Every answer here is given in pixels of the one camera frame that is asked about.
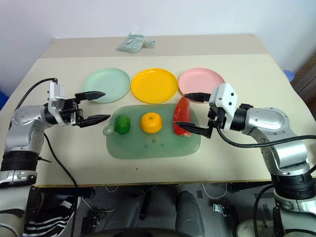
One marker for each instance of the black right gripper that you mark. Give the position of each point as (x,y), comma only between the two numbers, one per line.
(217,118)

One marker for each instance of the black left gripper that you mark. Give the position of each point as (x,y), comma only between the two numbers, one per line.
(72,111)

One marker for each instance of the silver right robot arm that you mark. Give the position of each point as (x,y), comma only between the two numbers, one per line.
(269,119)

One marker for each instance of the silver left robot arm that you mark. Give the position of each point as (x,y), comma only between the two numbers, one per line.
(22,138)

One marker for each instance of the light green plate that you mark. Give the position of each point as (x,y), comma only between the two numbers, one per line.
(106,82)

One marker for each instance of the pink plate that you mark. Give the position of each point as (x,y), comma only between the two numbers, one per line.
(201,79)

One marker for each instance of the green vegetable toy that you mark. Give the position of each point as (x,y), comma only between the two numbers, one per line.
(122,124)

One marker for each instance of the orange toy fruit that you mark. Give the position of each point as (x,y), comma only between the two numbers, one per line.
(151,122)

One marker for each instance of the yellow plate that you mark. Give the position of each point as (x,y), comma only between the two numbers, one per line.
(154,85)

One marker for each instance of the red toy watermelon slice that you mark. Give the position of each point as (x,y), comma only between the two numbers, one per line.
(182,112)

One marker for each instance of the translucent green cutting board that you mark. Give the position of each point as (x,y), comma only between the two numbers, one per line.
(153,145)

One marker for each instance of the teal plastic packet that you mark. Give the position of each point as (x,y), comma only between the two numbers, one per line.
(130,43)

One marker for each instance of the small teal wrapped packet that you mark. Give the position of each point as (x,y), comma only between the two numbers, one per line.
(149,43)

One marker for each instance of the blue object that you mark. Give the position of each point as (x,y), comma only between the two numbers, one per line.
(3,100)

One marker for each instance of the dark grey rounded shape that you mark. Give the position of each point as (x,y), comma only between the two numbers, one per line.
(133,209)
(190,212)

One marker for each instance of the black white striped shoe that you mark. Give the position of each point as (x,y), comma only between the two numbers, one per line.
(49,219)

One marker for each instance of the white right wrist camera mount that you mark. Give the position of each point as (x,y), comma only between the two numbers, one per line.
(223,97)

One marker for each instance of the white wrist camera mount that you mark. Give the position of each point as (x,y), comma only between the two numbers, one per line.
(56,95)
(223,97)

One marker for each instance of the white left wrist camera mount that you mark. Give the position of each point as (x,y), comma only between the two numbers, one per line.
(56,95)

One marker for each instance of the metal latch bracket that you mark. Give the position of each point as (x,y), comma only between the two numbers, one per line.
(221,208)

